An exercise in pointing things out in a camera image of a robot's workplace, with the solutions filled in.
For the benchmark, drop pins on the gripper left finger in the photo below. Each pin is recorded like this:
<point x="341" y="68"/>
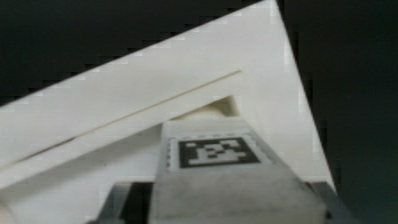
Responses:
<point x="127" y="204"/>

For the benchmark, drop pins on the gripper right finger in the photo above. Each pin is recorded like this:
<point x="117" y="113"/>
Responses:
<point x="339" y="214"/>

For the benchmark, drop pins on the white leg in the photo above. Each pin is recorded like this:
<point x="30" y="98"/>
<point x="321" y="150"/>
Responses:
<point x="225" y="183"/>

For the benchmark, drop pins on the white square tabletop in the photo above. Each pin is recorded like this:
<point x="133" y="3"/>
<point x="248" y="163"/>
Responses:
<point x="55" y="187"/>

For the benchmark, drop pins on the white U-shaped fence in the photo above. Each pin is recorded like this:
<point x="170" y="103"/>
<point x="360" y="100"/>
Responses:
<point x="225" y="61"/>

